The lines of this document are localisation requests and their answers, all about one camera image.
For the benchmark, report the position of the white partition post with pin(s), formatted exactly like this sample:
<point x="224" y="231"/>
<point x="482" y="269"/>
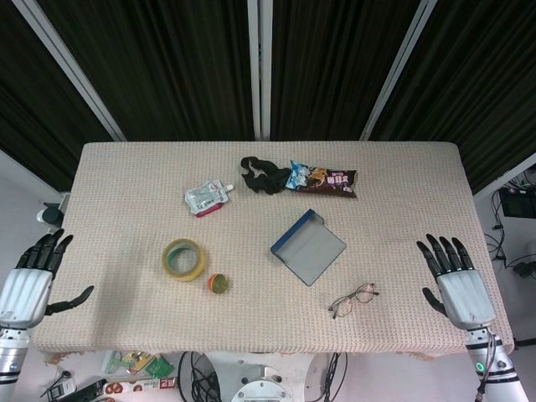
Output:
<point x="265" y="67"/>
<point x="71" y="71"/>
<point x="506" y="171"/>
<point x="254" y="67"/>
<point x="398" y="71"/>

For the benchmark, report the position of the brown blue snack bag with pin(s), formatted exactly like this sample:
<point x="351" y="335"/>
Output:
<point x="326" y="180"/>

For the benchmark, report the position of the beige woven tablecloth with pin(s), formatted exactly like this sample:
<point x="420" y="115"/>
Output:
<point x="125" y="209"/>

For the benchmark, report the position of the round white robot base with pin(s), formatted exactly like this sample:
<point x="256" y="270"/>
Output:
<point x="263" y="387"/>

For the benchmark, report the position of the wire-frame eyeglasses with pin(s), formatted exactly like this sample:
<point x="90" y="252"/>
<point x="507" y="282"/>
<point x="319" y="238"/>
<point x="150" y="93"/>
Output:
<point x="367" y="288"/>

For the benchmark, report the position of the black handheld device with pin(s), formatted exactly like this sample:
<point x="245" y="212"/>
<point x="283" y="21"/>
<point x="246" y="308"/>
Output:
<point x="79" y="391"/>

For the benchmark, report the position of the green white packet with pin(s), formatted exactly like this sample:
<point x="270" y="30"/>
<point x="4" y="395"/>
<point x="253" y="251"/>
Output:
<point x="115" y="361"/>

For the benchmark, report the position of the black crumpled cloth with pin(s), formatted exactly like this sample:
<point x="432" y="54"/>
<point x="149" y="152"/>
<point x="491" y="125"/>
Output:
<point x="261" y="182"/>

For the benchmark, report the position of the red white flat box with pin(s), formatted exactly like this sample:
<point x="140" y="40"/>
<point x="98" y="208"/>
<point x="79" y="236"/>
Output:
<point x="142" y="386"/>

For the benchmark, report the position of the grey blue-edged box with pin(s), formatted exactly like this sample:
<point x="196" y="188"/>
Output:
<point x="312" y="255"/>

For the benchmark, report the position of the grey dark round caster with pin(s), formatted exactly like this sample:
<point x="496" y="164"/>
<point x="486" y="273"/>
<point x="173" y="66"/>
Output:
<point x="52" y="214"/>

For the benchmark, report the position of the yellowish clear tape roll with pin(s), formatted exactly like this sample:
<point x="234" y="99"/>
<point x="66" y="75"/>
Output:
<point x="197" y="268"/>

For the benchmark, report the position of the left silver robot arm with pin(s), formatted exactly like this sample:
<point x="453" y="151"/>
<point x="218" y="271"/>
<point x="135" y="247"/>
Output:
<point x="11" y="356"/>

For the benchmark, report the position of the orange green small ball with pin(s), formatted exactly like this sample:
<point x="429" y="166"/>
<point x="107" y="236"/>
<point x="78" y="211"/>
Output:
<point x="218" y="284"/>

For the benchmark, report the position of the silver red drink pouch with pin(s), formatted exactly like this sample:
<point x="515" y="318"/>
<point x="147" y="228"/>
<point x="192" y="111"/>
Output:
<point x="205" y="197"/>

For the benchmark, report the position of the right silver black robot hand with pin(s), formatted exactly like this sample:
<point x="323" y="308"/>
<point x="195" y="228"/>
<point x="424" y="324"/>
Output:
<point x="465" y="293"/>

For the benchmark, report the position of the dark curtain panel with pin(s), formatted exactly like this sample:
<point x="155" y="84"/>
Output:
<point x="159" y="63"/>
<point x="481" y="84"/>
<point x="25" y="104"/>
<point x="335" y="63"/>

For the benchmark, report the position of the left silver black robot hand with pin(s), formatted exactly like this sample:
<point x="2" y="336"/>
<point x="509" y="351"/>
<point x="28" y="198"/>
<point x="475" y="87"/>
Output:
<point x="25" y="289"/>

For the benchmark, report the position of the green circuit board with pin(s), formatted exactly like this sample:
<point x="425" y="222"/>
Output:
<point x="159" y="367"/>

